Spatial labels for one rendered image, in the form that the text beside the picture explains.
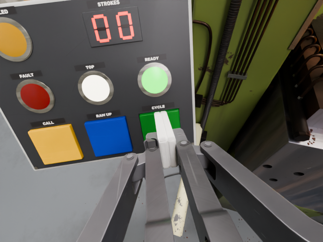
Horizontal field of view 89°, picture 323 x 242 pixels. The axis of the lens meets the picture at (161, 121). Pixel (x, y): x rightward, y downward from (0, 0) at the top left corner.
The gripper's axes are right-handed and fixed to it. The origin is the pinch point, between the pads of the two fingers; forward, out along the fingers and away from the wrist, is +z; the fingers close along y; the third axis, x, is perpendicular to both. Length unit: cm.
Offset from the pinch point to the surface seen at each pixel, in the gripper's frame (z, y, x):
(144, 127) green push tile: 12.6, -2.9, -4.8
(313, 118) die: 16.7, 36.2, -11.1
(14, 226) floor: 67, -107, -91
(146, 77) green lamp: 13.0, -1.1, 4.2
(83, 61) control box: 13.3, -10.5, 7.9
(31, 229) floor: 64, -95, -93
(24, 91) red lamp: 13.0, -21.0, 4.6
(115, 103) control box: 13.3, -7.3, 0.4
